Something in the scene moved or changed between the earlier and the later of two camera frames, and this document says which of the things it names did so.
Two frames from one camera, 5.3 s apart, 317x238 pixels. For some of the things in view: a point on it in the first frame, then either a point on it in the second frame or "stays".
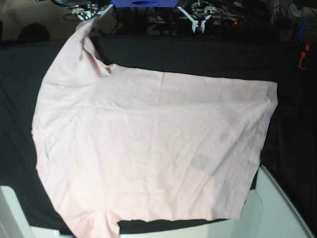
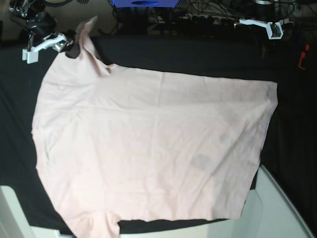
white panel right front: (268, 212) stays
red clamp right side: (307, 47) stays
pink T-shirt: (119, 143) stays
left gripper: (92, 10) -> (75, 51)
